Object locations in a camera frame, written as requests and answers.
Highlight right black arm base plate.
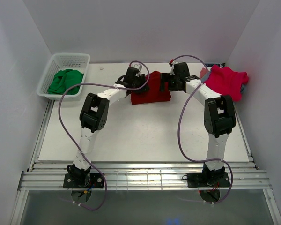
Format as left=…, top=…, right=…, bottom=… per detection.
left=182, top=172, right=230, bottom=188

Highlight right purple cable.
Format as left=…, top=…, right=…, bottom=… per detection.
left=169, top=55, right=233, bottom=205

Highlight grey blue folded t shirt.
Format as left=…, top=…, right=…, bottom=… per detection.
left=240, top=84, right=246, bottom=95

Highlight pink folded t shirt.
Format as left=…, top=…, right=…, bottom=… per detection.
left=201, top=65, right=249, bottom=102

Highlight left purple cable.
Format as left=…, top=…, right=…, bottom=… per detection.
left=58, top=60, right=151, bottom=211

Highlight white plastic basket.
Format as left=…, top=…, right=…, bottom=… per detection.
left=37, top=53, right=90, bottom=101

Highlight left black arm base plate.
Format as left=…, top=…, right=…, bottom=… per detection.
left=63, top=173, right=104, bottom=189

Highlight aluminium frame rails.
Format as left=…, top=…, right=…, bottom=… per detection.
left=10, top=101, right=281, bottom=225

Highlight green t shirt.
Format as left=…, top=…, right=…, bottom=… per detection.
left=47, top=69, right=84, bottom=95

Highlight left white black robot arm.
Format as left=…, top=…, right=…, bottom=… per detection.
left=67, top=63, right=148, bottom=187

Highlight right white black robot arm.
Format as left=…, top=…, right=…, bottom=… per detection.
left=161, top=60, right=236, bottom=187

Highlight dark red t shirt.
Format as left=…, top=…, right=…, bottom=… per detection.
left=131, top=71, right=171, bottom=105

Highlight purple cable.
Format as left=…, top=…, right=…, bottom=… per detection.
left=58, top=60, right=151, bottom=211
left=169, top=55, right=233, bottom=205

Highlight salmon folded t shirt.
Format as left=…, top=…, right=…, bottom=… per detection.
left=200, top=68, right=210, bottom=81

